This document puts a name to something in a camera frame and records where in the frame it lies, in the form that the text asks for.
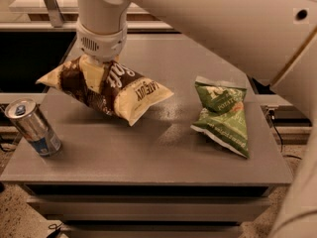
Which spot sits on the grey drawer cabinet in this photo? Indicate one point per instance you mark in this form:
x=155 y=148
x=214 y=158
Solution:
x=156 y=178

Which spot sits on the green chip bag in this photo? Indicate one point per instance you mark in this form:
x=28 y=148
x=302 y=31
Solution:
x=223 y=117

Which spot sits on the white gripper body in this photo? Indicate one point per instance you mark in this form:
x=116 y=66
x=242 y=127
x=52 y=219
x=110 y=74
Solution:
x=103 y=45

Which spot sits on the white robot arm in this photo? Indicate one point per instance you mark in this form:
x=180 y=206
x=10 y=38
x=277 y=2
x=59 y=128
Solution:
x=273 y=41

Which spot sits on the metal window frame rail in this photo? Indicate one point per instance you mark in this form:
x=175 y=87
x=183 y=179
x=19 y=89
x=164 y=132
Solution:
x=38 y=14

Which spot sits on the brown chip bag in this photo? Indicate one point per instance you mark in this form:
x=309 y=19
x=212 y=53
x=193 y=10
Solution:
x=126 y=93

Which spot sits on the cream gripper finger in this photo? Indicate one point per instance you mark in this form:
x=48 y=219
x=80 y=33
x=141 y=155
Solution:
x=94 y=72

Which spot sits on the silver blue redbull can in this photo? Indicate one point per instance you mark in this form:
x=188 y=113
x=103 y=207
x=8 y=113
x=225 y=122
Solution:
x=27 y=117

